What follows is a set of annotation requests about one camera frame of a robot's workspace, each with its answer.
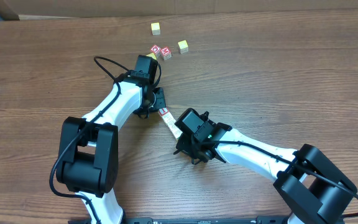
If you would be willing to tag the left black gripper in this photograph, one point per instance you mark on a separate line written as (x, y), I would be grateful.
(159, 98)

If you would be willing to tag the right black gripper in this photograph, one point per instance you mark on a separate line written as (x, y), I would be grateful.
(184, 147)

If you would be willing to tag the red I letter block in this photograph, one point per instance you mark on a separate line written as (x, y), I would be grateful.
(163, 112)

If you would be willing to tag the cream picture block yellow side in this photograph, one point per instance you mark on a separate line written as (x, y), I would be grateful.
(168, 119)

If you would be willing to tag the cream block red X side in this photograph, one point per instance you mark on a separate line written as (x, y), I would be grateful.
(173, 128)

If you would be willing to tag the plain cream block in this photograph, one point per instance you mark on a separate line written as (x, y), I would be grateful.
(177, 133)

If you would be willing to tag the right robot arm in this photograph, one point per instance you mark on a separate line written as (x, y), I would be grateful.
(314, 189)

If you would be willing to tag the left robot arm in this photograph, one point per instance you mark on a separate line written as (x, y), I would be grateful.
(88, 161)

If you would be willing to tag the yellow block left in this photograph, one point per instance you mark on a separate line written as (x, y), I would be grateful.
(152, 55)

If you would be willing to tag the red M letter block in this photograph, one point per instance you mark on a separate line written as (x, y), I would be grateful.
(166, 53)

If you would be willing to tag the red C letter block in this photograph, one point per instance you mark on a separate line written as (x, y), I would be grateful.
(156, 50)

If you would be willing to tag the yellow block right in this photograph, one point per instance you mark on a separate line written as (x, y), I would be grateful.
(183, 46)

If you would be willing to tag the yellow block far top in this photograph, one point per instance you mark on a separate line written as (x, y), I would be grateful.
(155, 28)

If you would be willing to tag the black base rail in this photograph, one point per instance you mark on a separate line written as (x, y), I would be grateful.
(256, 220)

